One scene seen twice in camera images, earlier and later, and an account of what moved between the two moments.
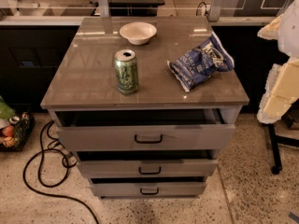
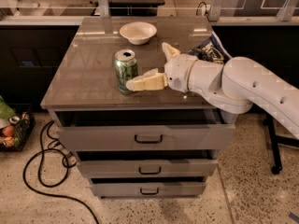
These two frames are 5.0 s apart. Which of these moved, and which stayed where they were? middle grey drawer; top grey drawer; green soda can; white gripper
Moved: white gripper
Stayed: green soda can; middle grey drawer; top grey drawer
